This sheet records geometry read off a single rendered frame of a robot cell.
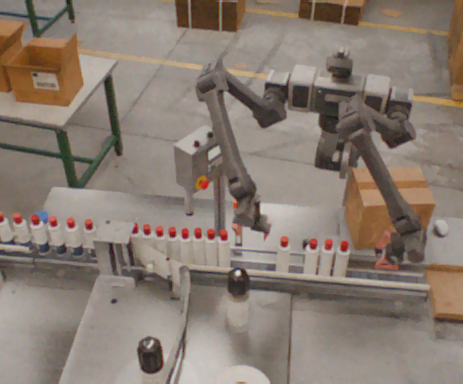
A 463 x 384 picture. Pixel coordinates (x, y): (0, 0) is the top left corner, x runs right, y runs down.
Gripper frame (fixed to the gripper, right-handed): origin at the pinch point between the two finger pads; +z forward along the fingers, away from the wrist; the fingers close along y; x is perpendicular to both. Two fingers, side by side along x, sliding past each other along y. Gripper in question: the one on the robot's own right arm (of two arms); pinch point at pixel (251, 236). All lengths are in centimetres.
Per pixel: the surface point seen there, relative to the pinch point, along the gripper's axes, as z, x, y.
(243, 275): 3.0, -16.2, 1.0
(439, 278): 39, 32, 74
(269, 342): 32.8, -20.9, 12.4
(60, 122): 42, 100, -138
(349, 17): 117, 434, -2
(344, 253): 16.8, 15.8, 33.8
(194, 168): -20.4, 8.7, -23.8
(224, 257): 24.6, 8.5, -13.2
